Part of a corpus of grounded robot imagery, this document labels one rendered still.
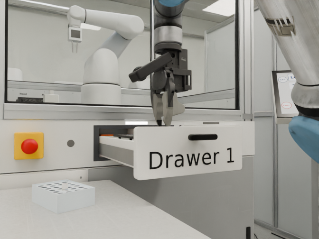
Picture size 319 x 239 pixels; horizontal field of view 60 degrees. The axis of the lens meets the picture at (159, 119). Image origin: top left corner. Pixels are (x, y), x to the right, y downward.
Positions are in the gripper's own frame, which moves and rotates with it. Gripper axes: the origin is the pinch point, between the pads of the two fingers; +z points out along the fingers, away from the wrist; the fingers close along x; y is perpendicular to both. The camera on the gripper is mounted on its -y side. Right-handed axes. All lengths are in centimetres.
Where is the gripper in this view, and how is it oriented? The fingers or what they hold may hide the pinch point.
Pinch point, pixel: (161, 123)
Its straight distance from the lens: 71.3
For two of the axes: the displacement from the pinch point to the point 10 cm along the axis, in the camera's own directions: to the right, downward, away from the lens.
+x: -5.1, 0.2, 8.6
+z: 0.0, 10.0, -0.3
